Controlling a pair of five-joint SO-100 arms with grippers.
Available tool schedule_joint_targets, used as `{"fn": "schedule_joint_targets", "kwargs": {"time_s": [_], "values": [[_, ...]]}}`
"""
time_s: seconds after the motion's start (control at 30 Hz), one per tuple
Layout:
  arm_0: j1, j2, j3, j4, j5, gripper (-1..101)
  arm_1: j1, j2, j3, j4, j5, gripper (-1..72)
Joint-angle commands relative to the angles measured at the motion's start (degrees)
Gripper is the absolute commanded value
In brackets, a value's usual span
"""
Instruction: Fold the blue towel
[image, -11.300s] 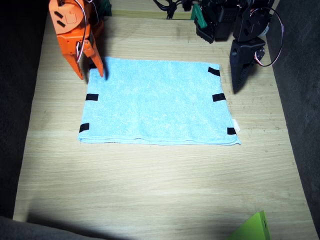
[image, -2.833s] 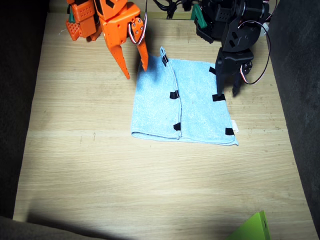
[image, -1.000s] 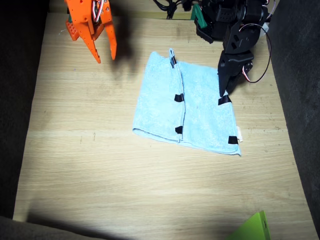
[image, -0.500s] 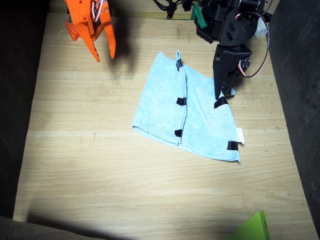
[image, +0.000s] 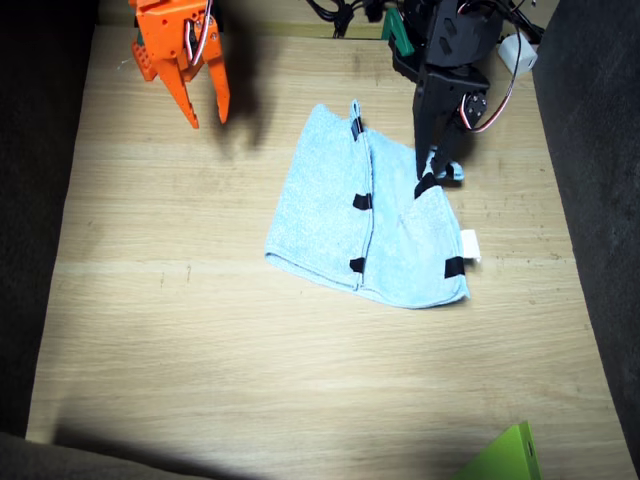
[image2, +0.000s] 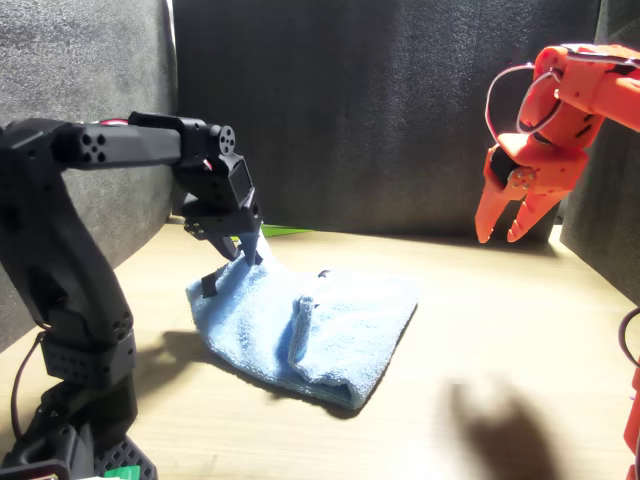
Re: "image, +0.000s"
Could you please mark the light blue towel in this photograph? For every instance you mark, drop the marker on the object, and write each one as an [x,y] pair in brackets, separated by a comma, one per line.
[325,210]

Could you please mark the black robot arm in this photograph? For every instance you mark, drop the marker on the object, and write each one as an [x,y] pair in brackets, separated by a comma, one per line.
[450,30]

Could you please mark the white connector box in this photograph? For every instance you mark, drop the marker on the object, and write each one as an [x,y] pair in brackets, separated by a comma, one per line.
[517,52]

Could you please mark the dark grey foam panel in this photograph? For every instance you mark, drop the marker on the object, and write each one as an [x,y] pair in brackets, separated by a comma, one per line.
[610,200]
[50,460]
[25,200]

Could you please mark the lime green plastic wedge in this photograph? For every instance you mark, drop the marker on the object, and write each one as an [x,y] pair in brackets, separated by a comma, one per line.
[510,455]

